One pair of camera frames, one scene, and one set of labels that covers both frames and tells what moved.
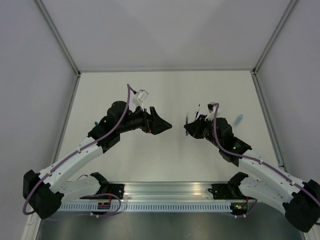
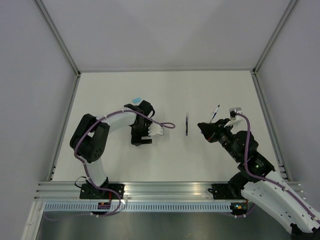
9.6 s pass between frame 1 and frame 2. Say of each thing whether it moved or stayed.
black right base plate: stayed
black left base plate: stayed
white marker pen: moved
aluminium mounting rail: stayed
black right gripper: moved
